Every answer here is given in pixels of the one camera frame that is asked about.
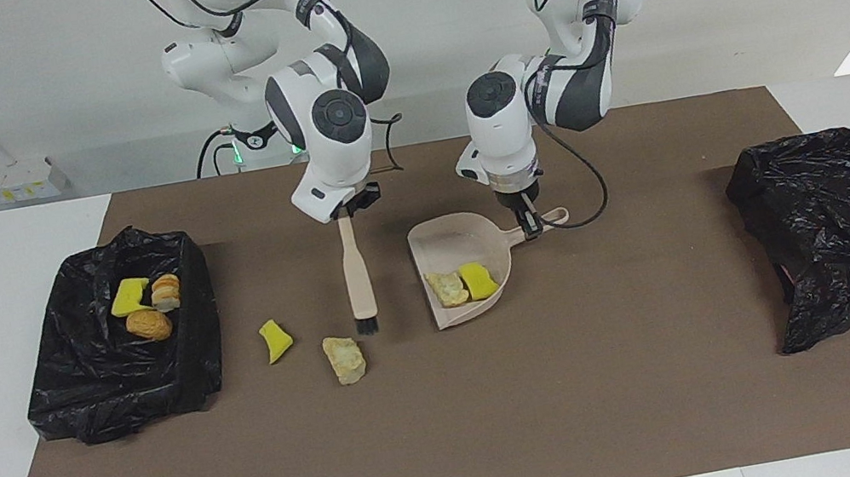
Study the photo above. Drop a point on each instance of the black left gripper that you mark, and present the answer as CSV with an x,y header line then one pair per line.
x,y
518,199

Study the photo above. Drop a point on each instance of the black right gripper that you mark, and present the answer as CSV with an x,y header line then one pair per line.
x,y
362,199

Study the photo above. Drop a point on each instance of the beige plastic dustpan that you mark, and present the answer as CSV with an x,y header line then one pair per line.
x,y
461,245

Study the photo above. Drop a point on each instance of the beige hand brush black bristles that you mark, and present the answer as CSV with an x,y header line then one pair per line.
x,y
357,276

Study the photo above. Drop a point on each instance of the pale orange layered sponge chunk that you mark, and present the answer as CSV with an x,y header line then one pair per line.
x,y
166,293

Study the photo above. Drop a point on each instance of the brown sponge chunk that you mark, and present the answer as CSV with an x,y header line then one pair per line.
x,y
149,325

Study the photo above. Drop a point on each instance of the notched yellow sponge piece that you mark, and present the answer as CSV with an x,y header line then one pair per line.
x,y
128,297

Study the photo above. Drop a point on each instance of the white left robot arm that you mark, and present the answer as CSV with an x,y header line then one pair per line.
x,y
501,122

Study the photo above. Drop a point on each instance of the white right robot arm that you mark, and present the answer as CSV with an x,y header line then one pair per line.
x,y
335,115

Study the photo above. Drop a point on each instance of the brown table mat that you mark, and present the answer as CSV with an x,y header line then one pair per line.
x,y
506,415

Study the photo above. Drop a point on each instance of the white wall socket box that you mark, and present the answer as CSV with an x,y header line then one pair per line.
x,y
18,181

